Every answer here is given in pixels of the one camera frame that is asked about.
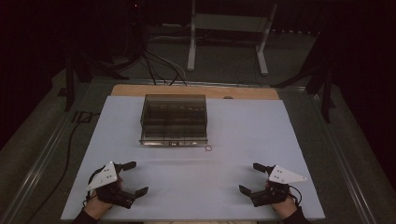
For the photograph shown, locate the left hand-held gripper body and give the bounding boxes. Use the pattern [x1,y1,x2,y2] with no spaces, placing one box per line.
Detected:
[86,161,137,210]

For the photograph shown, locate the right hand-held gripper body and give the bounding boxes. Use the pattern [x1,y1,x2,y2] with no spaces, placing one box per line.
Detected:
[249,164,308,208]

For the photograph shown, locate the person's left hand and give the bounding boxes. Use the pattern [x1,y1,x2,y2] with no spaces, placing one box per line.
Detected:
[83,189,114,220]

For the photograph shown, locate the person's right hand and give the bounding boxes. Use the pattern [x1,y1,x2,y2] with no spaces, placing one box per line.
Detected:
[270,195,299,220]

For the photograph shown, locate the white table mat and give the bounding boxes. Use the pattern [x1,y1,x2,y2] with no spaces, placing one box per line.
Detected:
[60,95,326,221]

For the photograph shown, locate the smoked clear plastic drawer box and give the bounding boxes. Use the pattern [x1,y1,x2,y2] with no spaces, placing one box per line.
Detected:
[138,93,209,147]

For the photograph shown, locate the floor socket box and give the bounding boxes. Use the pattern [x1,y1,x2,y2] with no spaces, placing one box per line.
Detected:
[71,110,93,124]

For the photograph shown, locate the black tripod stand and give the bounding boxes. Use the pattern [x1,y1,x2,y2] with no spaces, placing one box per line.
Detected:
[63,50,131,113]
[269,29,338,124]

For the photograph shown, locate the wooden table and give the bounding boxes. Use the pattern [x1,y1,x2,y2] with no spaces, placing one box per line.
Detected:
[110,83,280,101]

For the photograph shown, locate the white metal stand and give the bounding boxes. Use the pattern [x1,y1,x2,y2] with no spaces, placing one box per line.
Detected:
[186,0,279,77]

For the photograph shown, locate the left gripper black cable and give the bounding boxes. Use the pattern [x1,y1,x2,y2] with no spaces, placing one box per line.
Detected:
[81,168,98,208]

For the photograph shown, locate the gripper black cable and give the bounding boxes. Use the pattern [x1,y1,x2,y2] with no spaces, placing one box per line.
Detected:
[288,185,304,207]
[81,168,98,208]

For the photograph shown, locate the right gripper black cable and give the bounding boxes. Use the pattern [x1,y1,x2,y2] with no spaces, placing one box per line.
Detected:
[288,185,304,207]

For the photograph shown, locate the long black floor cable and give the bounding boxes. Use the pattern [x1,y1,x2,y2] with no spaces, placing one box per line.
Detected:
[29,111,101,222]

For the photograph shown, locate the bundle of floor cables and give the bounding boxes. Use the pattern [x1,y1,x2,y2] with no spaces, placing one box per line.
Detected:
[136,31,190,87]

